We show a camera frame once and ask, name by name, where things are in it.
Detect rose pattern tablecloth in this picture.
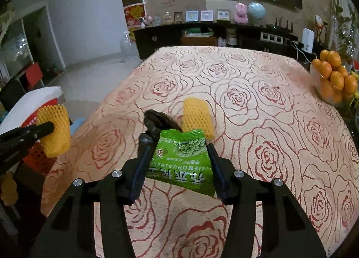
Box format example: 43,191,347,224
41,47,358,256

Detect pink plush toy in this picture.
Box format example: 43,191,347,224
234,2,248,24

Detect red chair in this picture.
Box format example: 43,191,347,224
26,63,43,88

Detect bowl of oranges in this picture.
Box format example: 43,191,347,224
309,49,358,107

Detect clear large water jug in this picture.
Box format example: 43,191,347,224
120,31,139,61

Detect black tv cabinet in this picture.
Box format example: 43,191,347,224
134,22,315,61

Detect black wifi router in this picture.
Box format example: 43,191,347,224
273,18,293,33

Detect red plastic mesh basket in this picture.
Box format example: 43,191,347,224
21,98,58,176

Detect yellow foam fruit net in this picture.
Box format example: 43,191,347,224
182,97,215,140

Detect blue picture frame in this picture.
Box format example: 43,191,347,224
186,10,199,23

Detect red festive wall poster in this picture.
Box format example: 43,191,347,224
124,3,146,27

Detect small picture frame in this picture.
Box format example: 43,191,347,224
217,10,231,21

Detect white cushioned sofa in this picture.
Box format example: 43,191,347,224
1,86,63,134

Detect white picture frame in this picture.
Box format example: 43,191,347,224
200,10,214,22

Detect white router box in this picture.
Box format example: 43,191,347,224
301,28,315,53

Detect green snack packet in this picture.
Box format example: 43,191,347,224
147,129,215,197

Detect black plastic bag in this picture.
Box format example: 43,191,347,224
138,109,183,154

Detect white security camera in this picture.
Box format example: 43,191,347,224
140,16,149,28

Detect light blue globe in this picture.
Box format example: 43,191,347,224
247,2,267,26

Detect artificial flowers in vase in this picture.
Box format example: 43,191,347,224
328,0,358,67

